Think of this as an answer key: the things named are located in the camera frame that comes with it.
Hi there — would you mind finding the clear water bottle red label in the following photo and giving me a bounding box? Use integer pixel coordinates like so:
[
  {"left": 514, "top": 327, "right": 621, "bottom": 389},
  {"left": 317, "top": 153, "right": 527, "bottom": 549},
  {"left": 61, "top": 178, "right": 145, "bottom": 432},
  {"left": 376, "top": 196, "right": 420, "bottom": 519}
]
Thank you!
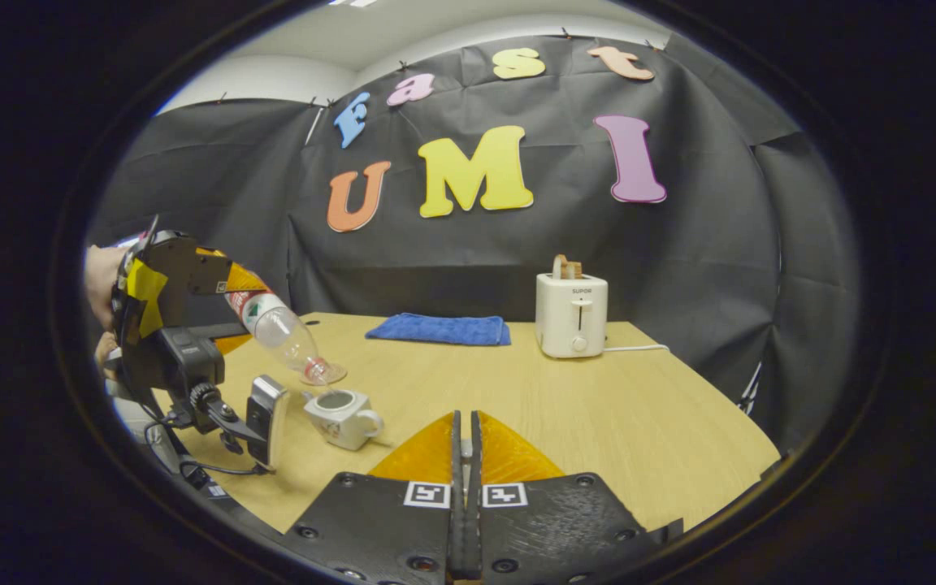
[{"left": 224, "top": 288, "right": 335, "bottom": 387}]

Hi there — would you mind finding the white toaster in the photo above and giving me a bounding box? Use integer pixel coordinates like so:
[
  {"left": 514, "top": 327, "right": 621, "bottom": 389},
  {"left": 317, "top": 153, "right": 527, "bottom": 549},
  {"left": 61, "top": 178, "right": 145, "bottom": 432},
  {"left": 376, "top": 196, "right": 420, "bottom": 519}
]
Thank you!
[{"left": 535, "top": 272, "right": 609, "bottom": 359}]

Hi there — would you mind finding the white teacup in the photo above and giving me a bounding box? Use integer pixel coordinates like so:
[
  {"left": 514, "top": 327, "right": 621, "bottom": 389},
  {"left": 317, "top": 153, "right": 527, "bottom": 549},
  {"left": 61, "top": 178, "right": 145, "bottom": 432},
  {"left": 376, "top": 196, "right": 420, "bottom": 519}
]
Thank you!
[{"left": 304, "top": 389, "right": 385, "bottom": 451}]

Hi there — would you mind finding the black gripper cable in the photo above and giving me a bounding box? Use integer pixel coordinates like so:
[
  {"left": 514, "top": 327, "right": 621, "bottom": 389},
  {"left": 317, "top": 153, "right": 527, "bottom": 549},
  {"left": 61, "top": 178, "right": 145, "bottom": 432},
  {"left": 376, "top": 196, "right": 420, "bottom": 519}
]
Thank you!
[{"left": 147, "top": 418, "right": 274, "bottom": 480}]

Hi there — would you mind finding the blue folded towel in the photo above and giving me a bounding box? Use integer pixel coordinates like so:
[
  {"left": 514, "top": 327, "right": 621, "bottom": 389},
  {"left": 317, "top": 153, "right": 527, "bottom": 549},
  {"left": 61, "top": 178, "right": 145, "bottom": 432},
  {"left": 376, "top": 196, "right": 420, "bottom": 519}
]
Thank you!
[{"left": 365, "top": 313, "right": 512, "bottom": 347}]

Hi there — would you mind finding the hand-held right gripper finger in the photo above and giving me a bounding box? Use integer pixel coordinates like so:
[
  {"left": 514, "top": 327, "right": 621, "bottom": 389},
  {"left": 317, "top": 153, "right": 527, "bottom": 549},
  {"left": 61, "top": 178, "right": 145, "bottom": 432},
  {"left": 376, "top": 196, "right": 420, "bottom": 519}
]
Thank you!
[
  {"left": 281, "top": 410, "right": 462, "bottom": 585},
  {"left": 468, "top": 410, "right": 684, "bottom": 585}
]

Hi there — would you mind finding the black backdrop cloth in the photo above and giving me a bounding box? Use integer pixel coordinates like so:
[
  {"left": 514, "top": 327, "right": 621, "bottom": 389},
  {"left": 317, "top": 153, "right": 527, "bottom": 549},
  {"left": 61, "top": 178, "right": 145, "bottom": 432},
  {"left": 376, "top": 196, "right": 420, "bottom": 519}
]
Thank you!
[{"left": 86, "top": 32, "right": 863, "bottom": 456}]

